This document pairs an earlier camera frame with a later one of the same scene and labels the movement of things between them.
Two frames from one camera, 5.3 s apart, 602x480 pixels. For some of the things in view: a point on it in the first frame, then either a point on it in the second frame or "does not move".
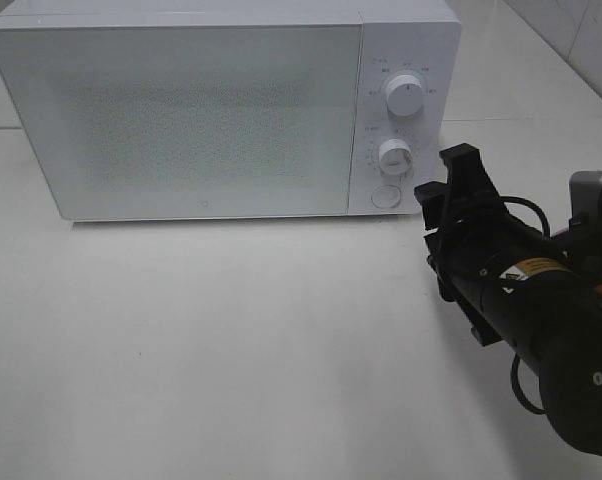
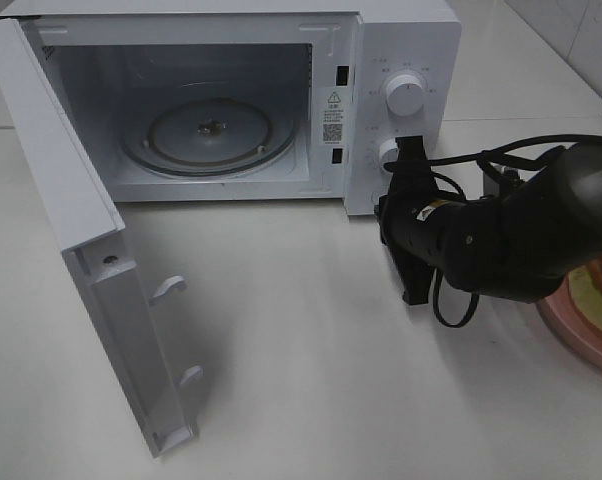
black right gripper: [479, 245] -> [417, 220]
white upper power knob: [404, 95] does not move
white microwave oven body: [138, 110] does not move
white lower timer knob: [395, 157] does not move
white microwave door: [171, 121] -> [88, 230]
